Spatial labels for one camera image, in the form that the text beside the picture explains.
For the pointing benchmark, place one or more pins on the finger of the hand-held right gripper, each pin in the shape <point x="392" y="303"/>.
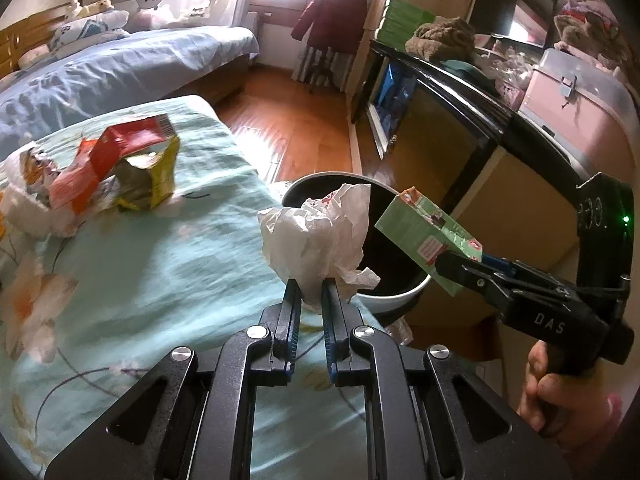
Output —
<point x="500" y="262"/>
<point x="475" y="280"/>

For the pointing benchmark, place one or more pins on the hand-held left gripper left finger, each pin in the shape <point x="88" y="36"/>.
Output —
<point x="293" y="320"/>

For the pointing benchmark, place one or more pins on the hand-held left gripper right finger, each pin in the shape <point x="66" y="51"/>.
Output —
<point x="328" y="332"/>

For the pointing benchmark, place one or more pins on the round white waste bin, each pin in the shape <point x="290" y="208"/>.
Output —
<point x="395" y="270"/>

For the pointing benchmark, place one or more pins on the green drink carton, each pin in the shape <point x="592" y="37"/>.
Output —
<point x="415" y="225"/>

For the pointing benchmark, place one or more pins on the white paper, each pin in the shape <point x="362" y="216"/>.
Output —
<point x="320" y="240"/>

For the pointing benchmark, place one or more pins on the person's right hand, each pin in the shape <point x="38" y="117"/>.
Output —
<point x="565" y="400"/>

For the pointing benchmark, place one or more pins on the wooden television cabinet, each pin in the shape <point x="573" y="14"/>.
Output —
<point x="525" y="210"/>

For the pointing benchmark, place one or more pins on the pink storage box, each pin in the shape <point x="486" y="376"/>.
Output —
<point x="575" y="105"/>

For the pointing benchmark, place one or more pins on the yellow foil snack bag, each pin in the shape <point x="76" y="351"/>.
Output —
<point x="150" y="180"/>

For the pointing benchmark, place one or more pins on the brown fuzzy cloth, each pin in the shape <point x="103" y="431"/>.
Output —
<point x="442" y="37"/>

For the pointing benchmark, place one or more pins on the torn red cardboard wrapper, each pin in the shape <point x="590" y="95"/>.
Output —
<point x="120" y="147"/>

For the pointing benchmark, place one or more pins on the black monitor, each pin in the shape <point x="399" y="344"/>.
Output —
<point x="500" y="10"/>

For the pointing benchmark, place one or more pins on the pile of clothes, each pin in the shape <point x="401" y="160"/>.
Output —
<point x="590" y="25"/>

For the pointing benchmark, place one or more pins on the stack of green boxes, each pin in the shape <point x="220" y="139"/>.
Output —
<point x="400" y="17"/>

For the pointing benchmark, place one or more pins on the printed white plastic bag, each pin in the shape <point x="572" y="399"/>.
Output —
<point x="30" y="195"/>

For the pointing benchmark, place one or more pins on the dark red coat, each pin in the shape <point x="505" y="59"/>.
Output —
<point x="332" y="15"/>

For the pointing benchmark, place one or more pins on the blue bed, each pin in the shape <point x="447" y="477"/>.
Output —
<point x="125" y="65"/>

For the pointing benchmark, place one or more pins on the blue and white printed pillow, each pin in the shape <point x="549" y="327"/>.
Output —
<point x="90" y="27"/>

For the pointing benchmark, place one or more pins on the small pale pillow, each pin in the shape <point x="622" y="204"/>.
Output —
<point x="35" y="57"/>

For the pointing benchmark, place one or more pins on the yellow plush toy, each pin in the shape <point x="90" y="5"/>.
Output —
<point x="99" y="6"/>

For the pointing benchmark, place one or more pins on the white plush toy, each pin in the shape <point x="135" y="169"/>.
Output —
<point x="74" y="7"/>

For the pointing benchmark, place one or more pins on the wooden headboard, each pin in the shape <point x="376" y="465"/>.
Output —
<point x="25" y="32"/>

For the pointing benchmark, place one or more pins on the grey bed guard rail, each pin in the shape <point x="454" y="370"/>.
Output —
<point x="175" y="0"/>

